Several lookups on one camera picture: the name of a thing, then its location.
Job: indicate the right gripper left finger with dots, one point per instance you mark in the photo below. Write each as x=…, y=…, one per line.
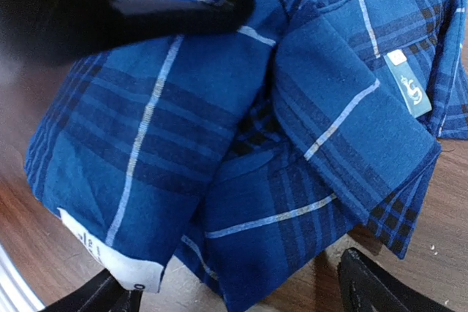
x=102, y=293

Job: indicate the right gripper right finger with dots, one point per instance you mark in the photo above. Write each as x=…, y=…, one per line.
x=365, y=286

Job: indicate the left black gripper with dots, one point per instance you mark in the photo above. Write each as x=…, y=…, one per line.
x=60, y=31

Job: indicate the blue plaid long sleeve shirt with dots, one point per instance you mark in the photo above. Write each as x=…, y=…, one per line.
x=247, y=154

